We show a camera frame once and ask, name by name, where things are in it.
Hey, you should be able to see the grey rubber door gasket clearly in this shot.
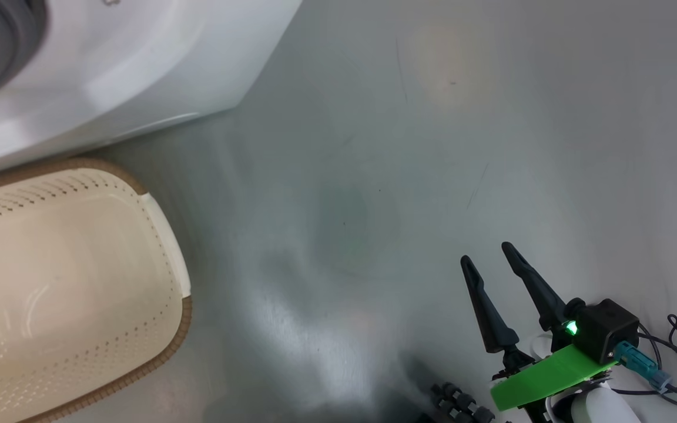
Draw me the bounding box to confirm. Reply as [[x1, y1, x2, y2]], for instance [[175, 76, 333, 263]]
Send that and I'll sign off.
[[0, 0, 48, 106]]

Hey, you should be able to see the teal right camera connector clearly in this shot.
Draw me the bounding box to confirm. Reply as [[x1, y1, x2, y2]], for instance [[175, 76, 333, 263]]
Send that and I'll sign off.
[[614, 341, 671, 391]]

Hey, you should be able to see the white front-load washing machine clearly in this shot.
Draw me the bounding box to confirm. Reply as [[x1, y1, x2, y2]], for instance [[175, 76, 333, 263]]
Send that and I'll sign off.
[[0, 0, 304, 182]]

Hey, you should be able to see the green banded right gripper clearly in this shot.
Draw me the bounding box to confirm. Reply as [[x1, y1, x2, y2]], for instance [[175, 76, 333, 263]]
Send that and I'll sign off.
[[460, 241, 618, 423]]

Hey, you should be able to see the cream perforated laundry basket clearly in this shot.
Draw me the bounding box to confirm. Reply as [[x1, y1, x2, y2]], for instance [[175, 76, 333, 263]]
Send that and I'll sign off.
[[0, 157, 193, 423]]

